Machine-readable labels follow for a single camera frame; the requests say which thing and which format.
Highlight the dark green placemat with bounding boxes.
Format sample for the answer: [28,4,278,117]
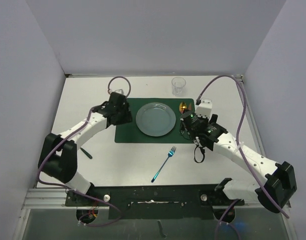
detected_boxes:
[115,98,195,144]

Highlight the iridescent gold spoon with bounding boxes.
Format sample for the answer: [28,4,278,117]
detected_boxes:
[179,101,187,113]

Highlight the blue metal fork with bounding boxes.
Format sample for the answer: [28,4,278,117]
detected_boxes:
[151,146,176,183]

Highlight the teal ceramic plate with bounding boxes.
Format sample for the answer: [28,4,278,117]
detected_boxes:
[135,102,176,137]

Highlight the gold fork with green handle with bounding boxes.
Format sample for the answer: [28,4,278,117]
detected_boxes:
[80,147,93,159]

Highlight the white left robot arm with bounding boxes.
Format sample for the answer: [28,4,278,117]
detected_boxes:
[37,92,132,206]

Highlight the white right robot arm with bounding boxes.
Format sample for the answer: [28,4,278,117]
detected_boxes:
[180,110,297,213]

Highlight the clear drinking glass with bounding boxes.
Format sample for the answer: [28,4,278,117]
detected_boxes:
[171,76,186,96]

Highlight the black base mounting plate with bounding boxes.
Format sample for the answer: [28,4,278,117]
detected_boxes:
[64,184,245,221]

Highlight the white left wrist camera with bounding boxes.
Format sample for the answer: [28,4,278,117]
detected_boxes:
[115,89,125,95]

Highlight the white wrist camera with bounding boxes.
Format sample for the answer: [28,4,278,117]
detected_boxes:
[195,98,213,119]
[115,89,125,95]

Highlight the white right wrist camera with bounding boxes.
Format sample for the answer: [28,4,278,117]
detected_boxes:
[195,98,213,119]

